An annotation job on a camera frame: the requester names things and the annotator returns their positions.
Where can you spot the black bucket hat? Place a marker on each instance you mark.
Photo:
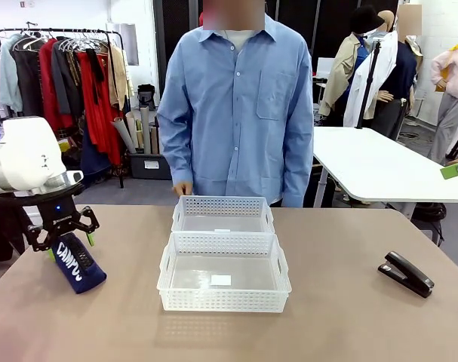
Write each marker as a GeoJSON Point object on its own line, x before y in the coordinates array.
{"type": "Point", "coordinates": [364, 19]}

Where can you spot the black jacket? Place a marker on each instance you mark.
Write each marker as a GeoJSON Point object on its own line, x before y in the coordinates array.
{"type": "Point", "coordinates": [2, 234]}

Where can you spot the person in blue shirt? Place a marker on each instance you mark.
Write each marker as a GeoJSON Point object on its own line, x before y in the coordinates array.
{"type": "Point", "coordinates": [236, 113]}

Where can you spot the black stapler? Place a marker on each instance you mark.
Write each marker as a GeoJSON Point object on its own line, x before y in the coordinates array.
{"type": "Point", "coordinates": [409, 273]}

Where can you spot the mannequin in beige trench coat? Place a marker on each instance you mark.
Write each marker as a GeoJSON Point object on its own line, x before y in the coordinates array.
{"type": "Point", "coordinates": [340, 75]}

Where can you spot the white table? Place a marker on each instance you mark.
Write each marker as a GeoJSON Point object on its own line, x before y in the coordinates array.
{"type": "Point", "coordinates": [379, 169]}

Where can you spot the red dress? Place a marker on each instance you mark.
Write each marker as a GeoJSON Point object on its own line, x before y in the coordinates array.
{"type": "Point", "coordinates": [96, 124]}

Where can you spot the black bag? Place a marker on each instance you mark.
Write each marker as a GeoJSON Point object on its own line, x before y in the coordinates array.
{"type": "Point", "coordinates": [146, 96]}

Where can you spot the navy zip pouch white print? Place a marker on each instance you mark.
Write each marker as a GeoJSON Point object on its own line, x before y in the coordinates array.
{"type": "Point", "coordinates": [75, 269]}

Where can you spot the person's right hand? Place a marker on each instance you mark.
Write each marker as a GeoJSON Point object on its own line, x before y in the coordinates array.
{"type": "Point", "coordinates": [184, 188]}

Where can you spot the person's right forearm blue sleeve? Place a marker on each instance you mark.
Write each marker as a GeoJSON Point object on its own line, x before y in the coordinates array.
{"type": "Point", "coordinates": [174, 151]}

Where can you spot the black metal clothes rack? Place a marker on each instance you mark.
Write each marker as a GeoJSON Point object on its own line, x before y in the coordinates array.
{"type": "Point", "coordinates": [81, 31]}

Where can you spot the grey cardboard tube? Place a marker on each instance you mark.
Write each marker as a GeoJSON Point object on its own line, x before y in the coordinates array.
{"type": "Point", "coordinates": [145, 128]}

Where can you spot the black scarf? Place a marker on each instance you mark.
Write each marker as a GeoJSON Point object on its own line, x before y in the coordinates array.
{"type": "Point", "coordinates": [98, 68]}

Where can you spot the person's left forearm blue sleeve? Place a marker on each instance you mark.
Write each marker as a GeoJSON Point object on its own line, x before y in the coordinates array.
{"type": "Point", "coordinates": [300, 166]}

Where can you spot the grey blazer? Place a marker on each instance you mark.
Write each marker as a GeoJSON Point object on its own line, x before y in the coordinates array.
{"type": "Point", "coordinates": [64, 75]}

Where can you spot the beige cardigan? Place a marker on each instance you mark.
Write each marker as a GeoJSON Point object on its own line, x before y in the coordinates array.
{"type": "Point", "coordinates": [119, 75]}

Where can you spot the red jacket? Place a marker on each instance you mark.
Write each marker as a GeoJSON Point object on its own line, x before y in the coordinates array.
{"type": "Point", "coordinates": [47, 83]}

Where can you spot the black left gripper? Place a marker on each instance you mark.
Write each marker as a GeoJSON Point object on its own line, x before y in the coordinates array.
{"type": "Point", "coordinates": [59, 216]}

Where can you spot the white perforated plastic basket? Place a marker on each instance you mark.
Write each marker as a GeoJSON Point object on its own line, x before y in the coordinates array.
{"type": "Point", "coordinates": [221, 205]}
{"type": "Point", "coordinates": [221, 298]}

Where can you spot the beige cardboard tube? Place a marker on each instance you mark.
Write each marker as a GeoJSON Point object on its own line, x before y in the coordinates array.
{"type": "Point", "coordinates": [132, 124]}

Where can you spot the person in pink sweater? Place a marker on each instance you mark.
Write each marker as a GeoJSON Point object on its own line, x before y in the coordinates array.
{"type": "Point", "coordinates": [453, 75]}

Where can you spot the rolled grey paper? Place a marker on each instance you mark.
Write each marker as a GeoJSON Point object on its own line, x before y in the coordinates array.
{"type": "Point", "coordinates": [123, 135]}

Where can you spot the blue denim garment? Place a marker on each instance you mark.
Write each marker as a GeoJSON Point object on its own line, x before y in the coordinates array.
{"type": "Point", "coordinates": [94, 158]}

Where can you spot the black tripod pole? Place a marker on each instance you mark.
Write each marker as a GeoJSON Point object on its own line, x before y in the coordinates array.
{"type": "Point", "coordinates": [369, 83]}

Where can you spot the black item under white table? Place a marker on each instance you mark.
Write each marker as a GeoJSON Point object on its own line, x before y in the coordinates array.
{"type": "Point", "coordinates": [428, 222]}

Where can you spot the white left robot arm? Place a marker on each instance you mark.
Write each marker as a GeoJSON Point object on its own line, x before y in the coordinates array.
{"type": "Point", "coordinates": [21, 151]}

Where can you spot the dark grey coat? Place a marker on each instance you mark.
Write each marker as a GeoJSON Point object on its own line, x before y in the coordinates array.
{"type": "Point", "coordinates": [26, 83]}

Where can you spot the dark cardboard tube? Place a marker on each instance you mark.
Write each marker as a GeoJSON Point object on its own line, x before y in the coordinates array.
{"type": "Point", "coordinates": [155, 139]}

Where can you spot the white shirt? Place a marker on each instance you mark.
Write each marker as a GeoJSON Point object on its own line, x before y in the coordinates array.
{"type": "Point", "coordinates": [379, 68]}

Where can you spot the pale blue-grey jacket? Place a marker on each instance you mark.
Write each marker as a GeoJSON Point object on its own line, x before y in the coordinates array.
{"type": "Point", "coordinates": [8, 75]}

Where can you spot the mannequin in navy top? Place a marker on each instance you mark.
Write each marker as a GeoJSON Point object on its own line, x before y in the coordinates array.
{"type": "Point", "coordinates": [404, 71]}

